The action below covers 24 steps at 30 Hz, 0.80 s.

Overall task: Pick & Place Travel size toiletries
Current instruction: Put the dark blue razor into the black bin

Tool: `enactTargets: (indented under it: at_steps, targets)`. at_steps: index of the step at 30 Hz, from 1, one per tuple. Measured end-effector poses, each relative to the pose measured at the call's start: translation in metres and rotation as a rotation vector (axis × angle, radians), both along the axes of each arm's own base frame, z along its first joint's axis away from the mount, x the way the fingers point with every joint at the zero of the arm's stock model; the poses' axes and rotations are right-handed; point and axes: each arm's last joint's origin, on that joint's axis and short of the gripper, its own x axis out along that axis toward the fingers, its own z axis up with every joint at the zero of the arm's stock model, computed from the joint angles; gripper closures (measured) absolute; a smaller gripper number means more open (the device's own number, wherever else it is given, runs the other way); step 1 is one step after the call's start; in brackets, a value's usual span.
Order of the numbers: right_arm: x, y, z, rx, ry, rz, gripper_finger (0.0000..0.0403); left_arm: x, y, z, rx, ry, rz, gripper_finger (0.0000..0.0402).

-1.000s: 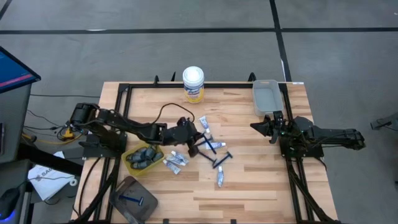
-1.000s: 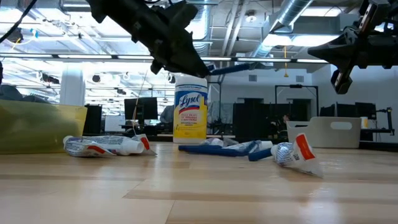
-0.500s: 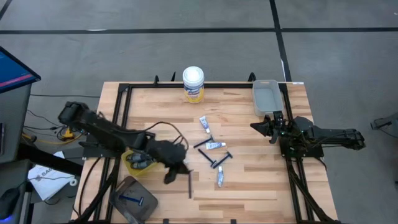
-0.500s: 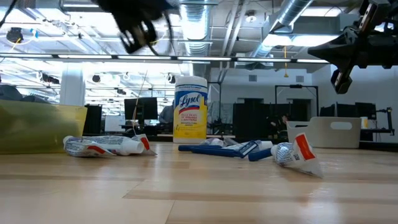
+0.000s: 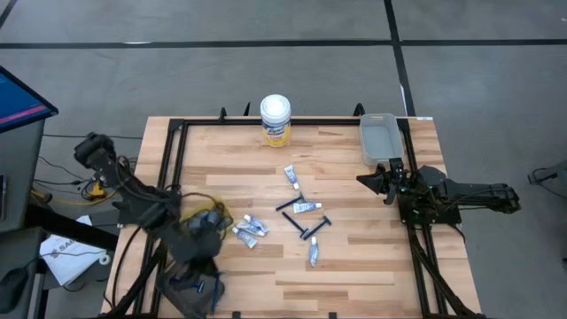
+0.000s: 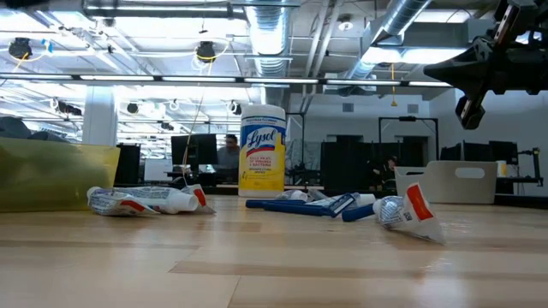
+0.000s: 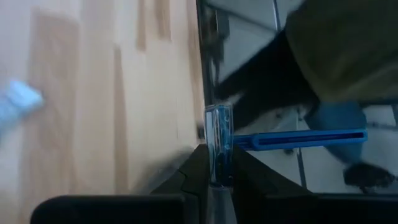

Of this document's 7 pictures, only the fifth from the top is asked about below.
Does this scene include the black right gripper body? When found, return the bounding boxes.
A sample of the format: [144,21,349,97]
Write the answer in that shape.
[383,157,407,206]

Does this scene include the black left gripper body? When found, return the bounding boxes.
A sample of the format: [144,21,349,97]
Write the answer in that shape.
[167,232,221,284]

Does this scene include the white plastic bin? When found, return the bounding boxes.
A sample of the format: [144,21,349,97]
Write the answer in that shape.
[358,113,407,167]

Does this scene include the dark smoked plastic tray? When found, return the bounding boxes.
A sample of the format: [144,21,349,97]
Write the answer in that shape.
[155,250,226,319]

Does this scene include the Lysol wipes canister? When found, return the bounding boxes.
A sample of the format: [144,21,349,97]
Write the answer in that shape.
[259,93,292,149]

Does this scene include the yellow power plug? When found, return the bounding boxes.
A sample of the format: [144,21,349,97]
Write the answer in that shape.
[86,180,108,200]

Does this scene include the white papers on floor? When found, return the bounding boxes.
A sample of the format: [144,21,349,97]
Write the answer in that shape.
[38,214,112,287]

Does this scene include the black desk bar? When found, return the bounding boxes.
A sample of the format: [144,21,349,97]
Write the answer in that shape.
[24,202,120,252]

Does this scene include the black computer mouse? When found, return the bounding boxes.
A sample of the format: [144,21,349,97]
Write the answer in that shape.
[0,267,30,314]

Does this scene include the grey desk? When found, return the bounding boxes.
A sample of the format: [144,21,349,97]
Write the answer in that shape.
[0,119,46,234]

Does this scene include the monitor with blue screen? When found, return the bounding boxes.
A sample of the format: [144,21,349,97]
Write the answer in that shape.
[0,65,59,134]

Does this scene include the black aluminium table frame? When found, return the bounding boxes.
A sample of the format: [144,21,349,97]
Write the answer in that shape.
[99,102,486,319]

